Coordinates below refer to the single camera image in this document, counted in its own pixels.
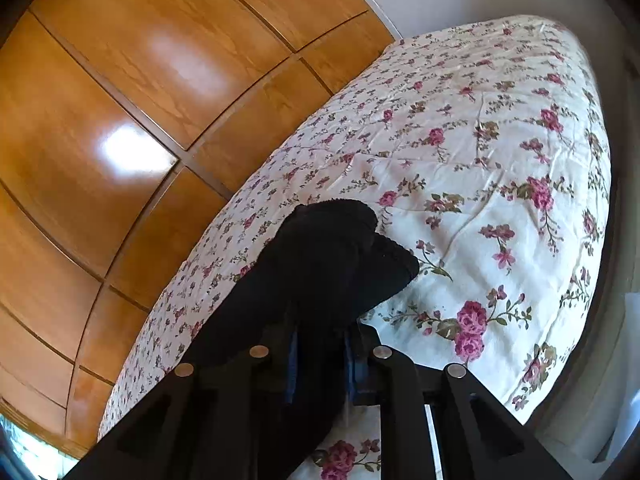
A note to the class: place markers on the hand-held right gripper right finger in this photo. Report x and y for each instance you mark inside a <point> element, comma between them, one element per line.
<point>358,367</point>

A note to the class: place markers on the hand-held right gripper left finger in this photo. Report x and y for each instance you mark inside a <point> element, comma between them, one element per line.
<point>291,375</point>

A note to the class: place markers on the black embroidered pants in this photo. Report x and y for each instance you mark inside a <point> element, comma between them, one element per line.
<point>320,270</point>

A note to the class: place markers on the floral bedspread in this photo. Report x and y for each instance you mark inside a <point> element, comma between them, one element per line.
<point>450,160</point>

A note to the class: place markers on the window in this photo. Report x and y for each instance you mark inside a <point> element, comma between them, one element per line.
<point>25,447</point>

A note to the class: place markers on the wooden wardrobe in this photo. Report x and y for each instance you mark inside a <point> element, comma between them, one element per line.
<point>125,110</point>

